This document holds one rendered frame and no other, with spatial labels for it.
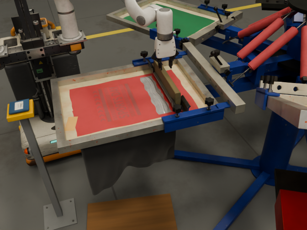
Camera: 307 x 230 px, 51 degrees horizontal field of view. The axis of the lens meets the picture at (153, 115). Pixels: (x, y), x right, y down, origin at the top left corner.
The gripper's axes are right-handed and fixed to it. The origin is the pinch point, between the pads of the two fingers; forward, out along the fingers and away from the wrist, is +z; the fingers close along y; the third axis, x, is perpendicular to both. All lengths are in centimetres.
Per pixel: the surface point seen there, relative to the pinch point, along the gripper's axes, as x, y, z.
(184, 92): 4.4, -9.0, 16.6
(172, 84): 9.6, -0.2, 6.1
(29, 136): -10, 76, 35
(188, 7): -105, -54, 14
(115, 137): 29.2, 33.2, 14.8
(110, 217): 3, 42, 110
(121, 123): 18.2, 28.3, 16.6
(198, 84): 4.3, -16.7, 13.1
